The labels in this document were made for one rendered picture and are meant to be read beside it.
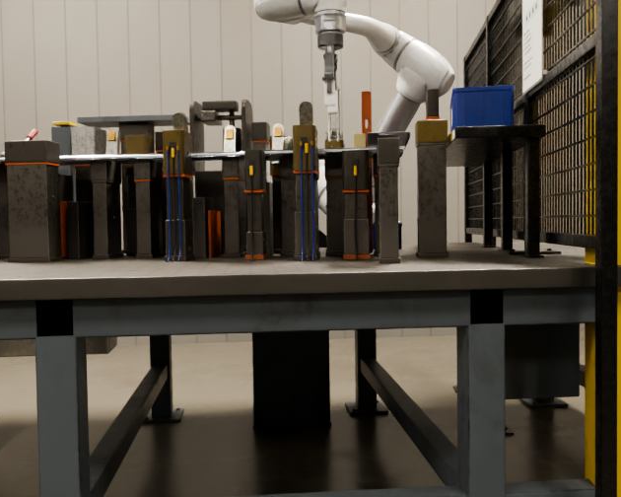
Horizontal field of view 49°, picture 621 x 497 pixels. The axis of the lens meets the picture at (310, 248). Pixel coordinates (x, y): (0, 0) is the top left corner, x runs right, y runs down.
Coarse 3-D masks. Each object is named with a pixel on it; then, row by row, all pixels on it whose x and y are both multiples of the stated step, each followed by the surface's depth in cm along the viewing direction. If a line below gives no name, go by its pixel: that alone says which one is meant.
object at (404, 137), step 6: (372, 132) 155; (378, 132) 155; (384, 132) 155; (390, 132) 155; (396, 132) 155; (402, 132) 155; (408, 132) 155; (372, 138) 165; (402, 138) 166; (408, 138) 161; (372, 144) 178; (402, 144) 179
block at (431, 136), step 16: (416, 128) 179; (432, 128) 177; (416, 144) 181; (432, 144) 177; (432, 160) 178; (432, 176) 178; (432, 192) 178; (432, 208) 178; (432, 224) 178; (432, 240) 179; (432, 256) 178
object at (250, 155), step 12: (252, 156) 178; (264, 156) 183; (252, 168) 178; (264, 168) 183; (252, 180) 178; (264, 180) 182; (252, 192) 179; (264, 192) 182; (252, 204) 178; (252, 216) 179; (252, 228) 179; (252, 240) 179; (264, 240) 181; (252, 252) 178; (264, 252) 182
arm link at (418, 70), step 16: (416, 48) 235; (432, 48) 237; (400, 64) 239; (416, 64) 235; (432, 64) 233; (448, 64) 236; (400, 80) 240; (416, 80) 236; (432, 80) 233; (448, 80) 235; (400, 96) 243; (416, 96) 239; (384, 112) 250; (400, 112) 245; (384, 128) 249; (400, 128) 248; (320, 208) 271
